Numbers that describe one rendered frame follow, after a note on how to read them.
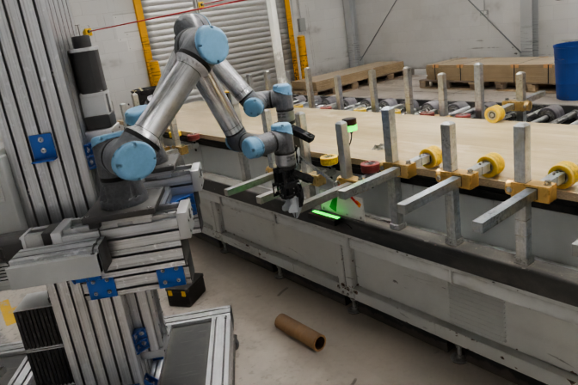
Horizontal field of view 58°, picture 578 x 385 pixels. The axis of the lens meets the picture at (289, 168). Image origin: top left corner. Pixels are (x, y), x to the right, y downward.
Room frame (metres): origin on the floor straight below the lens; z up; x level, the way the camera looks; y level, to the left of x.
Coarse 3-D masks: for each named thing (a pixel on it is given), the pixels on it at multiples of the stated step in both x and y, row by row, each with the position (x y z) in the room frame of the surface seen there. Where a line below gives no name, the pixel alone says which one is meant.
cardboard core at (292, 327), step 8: (280, 320) 2.36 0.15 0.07; (288, 320) 2.33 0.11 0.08; (280, 328) 2.34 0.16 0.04; (288, 328) 2.29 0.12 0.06; (296, 328) 2.26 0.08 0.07; (304, 328) 2.24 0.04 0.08; (296, 336) 2.24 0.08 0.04; (304, 336) 2.20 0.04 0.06; (312, 336) 2.17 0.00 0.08; (320, 336) 2.17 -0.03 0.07; (304, 344) 2.20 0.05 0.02; (312, 344) 2.15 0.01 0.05; (320, 344) 2.19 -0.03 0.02
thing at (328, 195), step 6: (366, 174) 2.09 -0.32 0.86; (372, 174) 2.08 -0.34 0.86; (336, 186) 1.99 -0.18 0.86; (342, 186) 1.98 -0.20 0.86; (324, 192) 1.94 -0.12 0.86; (330, 192) 1.94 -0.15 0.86; (336, 192) 1.96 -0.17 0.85; (312, 198) 1.90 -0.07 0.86; (318, 198) 1.90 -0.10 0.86; (324, 198) 1.92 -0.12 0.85; (330, 198) 1.94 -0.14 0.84; (306, 204) 1.86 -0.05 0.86; (312, 204) 1.88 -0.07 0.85; (318, 204) 1.90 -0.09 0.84; (306, 210) 1.86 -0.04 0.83
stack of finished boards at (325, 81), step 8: (368, 64) 11.31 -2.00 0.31; (376, 64) 11.09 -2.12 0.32; (384, 64) 10.86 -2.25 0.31; (392, 64) 10.88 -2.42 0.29; (400, 64) 11.01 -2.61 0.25; (336, 72) 10.73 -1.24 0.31; (344, 72) 10.54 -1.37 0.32; (352, 72) 10.35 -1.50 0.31; (360, 72) 10.37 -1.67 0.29; (376, 72) 10.59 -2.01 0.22; (384, 72) 10.72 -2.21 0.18; (304, 80) 10.21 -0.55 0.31; (312, 80) 10.03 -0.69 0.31; (320, 80) 9.86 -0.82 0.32; (328, 80) 9.88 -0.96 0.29; (344, 80) 10.09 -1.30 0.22; (352, 80) 10.21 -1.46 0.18; (296, 88) 10.21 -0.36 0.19; (304, 88) 9.98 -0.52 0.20; (320, 88) 9.75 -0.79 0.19; (328, 88) 9.85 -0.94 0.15
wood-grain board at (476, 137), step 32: (192, 128) 3.54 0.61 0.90; (256, 128) 3.21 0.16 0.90; (320, 128) 2.95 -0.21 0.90; (416, 128) 2.61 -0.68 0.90; (480, 128) 2.43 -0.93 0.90; (512, 128) 2.34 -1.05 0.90; (544, 128) 2.26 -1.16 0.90; (576, 128) 2.19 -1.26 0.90; (352, 160) 2.24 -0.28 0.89; (512, 160) 1.89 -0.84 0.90; (544, 160) 1.83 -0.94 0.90; (576, 160) 1.78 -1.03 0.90; (576, 192) 1.49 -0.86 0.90
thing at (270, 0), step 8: (272, 0) 3.89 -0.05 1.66; (272, 8) 3.89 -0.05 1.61; (272, 16) 3.88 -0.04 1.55; (272, 24) 3.89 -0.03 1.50; (272, 32) 3.90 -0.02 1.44; (272, 40) 3.91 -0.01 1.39; (280, 40) 3.91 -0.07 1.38; (280, 48) 3.90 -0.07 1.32; (280, 56) 3.90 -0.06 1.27; (280, 64) 3.89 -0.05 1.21; (280, 72) 3.88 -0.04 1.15; (280, 80) 3.89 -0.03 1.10
